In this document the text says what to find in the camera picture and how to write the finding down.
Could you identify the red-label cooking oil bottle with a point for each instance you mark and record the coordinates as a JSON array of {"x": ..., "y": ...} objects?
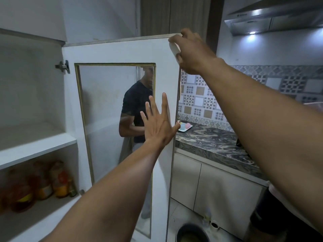
[{"x": 21, "y": 194}]

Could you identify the orange-label cooking oil bottle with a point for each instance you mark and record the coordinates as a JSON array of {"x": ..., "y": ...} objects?
[{"x": 60, "y": 180}]

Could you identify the brown wall cabinet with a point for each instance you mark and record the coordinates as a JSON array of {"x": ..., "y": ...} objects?
[{"x": 174, "y": 15}]

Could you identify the white-label cooking oil bottle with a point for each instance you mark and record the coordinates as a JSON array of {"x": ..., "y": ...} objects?
[{"x": 43, "y": 183}]

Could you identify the small green bottle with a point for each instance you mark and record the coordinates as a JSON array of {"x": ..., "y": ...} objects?
[{"x": 72, "y": 189}]

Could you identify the blue round sponge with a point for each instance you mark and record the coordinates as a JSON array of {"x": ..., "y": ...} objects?
[{"x": 182, "y": 126}]

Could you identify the steel range hood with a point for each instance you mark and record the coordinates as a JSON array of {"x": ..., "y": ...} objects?
[{"x": 275, "y": 17}]

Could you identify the metal door hinge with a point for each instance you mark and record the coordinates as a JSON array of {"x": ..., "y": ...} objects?
[{"x": 63, "y": 66}]

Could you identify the wide white base cabinet door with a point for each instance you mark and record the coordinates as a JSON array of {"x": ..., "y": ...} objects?
[{"x": 227, "y": 201}]

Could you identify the black shorts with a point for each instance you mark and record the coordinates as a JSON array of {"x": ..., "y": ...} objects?
[{"x": 272, "y": 221}]

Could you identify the narrow white base cabinet door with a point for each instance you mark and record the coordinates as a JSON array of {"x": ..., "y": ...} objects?
[{"x": 185, "y": 181}]

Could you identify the person's left forearm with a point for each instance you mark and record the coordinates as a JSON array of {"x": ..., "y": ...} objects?
[{"x": 113, "y": 194}]

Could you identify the white cup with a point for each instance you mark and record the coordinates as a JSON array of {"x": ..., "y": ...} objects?
[{"x": 214, "y": 225}]

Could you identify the dark bucket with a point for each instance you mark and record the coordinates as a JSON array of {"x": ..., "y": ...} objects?
[{"x": 193, "y": 234}]

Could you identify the person's left thumb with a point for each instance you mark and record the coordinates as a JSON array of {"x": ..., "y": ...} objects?
[{"x": 175, "y": 128}]

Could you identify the person's right forearm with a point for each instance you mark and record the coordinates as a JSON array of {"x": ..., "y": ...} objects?
[{"x": 265, "y": 123}]

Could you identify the person's left hand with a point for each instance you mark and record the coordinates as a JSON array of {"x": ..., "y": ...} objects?
[{"x": 157, "y": 128}]

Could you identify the person's right hand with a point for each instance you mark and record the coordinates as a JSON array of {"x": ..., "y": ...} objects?
[{"x": 195, "y": 51}]

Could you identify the white tray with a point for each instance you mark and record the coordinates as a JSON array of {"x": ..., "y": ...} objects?
[{"x": 188, "y": 128}]

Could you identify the white glass-panel cabinet door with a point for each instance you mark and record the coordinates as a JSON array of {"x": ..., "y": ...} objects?
[{"x": 116, "y": 52}]

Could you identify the white cleaning sponge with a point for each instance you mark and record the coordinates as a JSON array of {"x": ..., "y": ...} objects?
[{"x": 174, "y": 49}]

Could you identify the white shirt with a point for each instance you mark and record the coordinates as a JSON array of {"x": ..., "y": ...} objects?
[{"x": 285, "y": 201}]

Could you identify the person's right fingers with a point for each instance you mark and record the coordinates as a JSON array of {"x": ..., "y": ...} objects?
[{"x": 183, "y": 39}]

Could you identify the white open cabinet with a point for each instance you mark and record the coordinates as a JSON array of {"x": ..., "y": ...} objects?
[{"x": 32, "y": 98}]

